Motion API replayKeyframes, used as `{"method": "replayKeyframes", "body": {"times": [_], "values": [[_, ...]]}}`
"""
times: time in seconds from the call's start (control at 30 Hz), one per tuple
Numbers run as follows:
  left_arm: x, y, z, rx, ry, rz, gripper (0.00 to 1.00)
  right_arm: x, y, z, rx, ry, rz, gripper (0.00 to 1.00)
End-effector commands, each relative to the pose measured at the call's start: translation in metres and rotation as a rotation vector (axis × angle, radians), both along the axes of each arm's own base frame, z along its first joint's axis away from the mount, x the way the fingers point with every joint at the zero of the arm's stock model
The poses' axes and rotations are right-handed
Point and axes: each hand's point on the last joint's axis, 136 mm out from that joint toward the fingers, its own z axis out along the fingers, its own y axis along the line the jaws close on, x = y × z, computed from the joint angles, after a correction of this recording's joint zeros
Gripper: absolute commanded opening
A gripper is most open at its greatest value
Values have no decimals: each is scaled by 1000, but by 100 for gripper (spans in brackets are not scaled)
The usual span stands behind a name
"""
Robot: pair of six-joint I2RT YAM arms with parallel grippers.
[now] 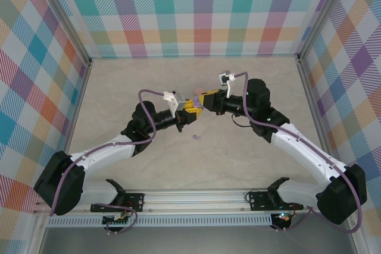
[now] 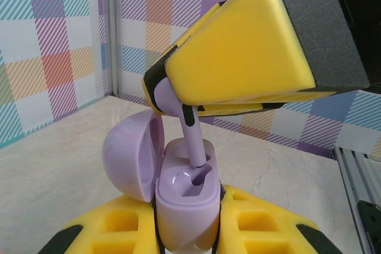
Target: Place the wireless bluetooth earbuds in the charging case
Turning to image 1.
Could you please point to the purple earbud charging case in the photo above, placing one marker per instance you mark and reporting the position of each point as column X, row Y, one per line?
column 197, row 100

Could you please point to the pink earbud charging case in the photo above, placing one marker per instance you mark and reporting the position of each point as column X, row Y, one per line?
column 199, row 90

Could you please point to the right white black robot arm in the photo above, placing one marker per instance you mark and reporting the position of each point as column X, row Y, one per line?
column 300, row 156

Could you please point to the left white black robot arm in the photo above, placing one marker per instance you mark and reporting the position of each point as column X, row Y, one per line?
column 101, row 157

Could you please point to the thin aluminium back rail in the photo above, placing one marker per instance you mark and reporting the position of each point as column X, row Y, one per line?
column 193, row 56

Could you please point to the aluminium side rail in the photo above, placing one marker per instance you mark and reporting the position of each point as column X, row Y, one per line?
column 73, row 126
column 318, row 126

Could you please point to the aluminium mounting rail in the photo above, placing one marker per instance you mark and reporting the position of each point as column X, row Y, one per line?
column 193, row 199

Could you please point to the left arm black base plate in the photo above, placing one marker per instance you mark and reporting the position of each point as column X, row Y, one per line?
column 138, row 202

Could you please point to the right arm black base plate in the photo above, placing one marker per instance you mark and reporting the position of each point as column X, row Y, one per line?
column 259, row 202

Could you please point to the short aluminium frame post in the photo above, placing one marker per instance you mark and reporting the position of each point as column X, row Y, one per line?
column 361, row 246
column 35, row 245

